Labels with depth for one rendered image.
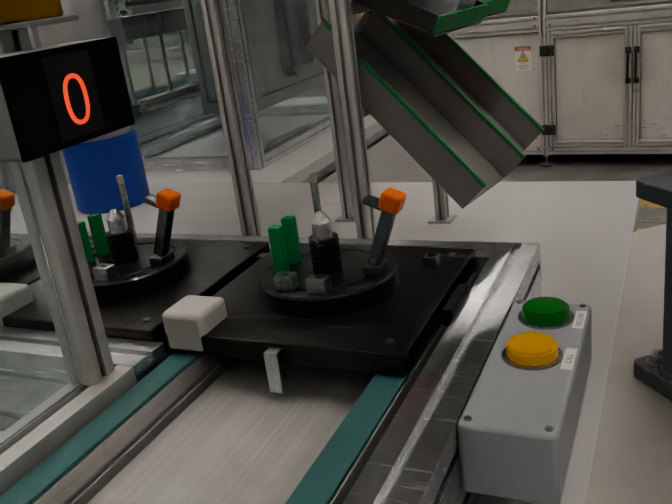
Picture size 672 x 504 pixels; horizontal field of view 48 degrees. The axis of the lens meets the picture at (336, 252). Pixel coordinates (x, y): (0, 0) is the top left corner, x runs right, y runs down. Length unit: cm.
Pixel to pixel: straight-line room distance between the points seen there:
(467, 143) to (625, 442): 46
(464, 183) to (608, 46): 380
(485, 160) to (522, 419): 52
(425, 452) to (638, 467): 22
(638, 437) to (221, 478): 36
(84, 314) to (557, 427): 39
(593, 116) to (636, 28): 54
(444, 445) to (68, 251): 34
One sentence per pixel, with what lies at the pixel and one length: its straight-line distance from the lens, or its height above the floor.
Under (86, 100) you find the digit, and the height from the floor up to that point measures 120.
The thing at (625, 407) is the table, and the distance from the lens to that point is 75.
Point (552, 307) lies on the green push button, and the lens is 68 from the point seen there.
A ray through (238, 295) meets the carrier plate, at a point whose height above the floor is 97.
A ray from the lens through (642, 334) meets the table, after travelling 88.
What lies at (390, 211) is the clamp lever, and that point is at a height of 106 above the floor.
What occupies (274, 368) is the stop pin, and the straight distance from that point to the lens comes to 66.
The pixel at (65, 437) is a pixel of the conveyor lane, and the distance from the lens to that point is 65.
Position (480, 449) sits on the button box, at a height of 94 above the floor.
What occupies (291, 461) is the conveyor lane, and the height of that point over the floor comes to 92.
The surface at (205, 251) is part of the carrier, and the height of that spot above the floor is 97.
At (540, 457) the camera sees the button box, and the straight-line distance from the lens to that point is 55.
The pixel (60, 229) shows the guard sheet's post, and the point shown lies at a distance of 64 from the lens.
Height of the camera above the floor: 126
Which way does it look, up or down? 20 degrees down
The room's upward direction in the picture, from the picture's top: 8 degrees counter-clockwise
